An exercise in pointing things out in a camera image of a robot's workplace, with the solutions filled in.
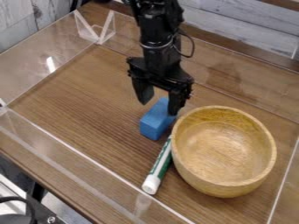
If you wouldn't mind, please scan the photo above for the blue block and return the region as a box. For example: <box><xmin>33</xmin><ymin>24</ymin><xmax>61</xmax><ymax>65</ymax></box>
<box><xmin>139</xmin><ymin>97</ymin><xmax>177</xmax><ymax>140</ymax></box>

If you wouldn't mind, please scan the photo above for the clear acrylic tray wall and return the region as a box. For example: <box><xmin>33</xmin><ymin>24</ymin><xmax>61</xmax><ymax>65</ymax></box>
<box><xmin>0</xmin><ymin>7</ymin><xmax>299</xmax><ymax>224</ymax></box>

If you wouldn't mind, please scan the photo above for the brown wooden bowl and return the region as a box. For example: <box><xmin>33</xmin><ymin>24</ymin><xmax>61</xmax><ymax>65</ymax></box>
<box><xmin>173</xmin><ymin>105</ymin><xmax>277</xmax><ymax>198</ymax></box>

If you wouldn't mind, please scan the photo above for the white green marker pen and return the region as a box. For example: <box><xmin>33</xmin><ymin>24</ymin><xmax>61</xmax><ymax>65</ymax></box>
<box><xmin>142</xmin><ymin>138</ymin><xmax>173</xmax><ymax>195</ymax></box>

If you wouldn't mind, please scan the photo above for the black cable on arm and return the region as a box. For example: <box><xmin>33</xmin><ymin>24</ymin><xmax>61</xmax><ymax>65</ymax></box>
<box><xmin>173</xmin><ymin>29</ymin><xmax>197</xmax><ymax>59</ymax></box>

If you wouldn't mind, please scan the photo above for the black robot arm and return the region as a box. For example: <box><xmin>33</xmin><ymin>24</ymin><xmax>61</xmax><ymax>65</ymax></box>
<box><xmin>125</xmin><ymin>0</ymin><xmax>195</xmax><ymax>116</ymax></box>

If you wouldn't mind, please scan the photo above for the black cable lower left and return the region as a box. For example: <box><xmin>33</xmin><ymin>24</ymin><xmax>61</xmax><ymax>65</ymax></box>
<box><xmin>0</xmin><ymin>195</ymin><xmax>37</xmax><ymax>224</ymax></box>

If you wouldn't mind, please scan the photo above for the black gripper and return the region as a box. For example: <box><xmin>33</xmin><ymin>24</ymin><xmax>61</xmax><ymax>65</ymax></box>
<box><xmin>126</xmin><ymin>39</ymin><xmax>194</xmax><ymax>116</ymax></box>

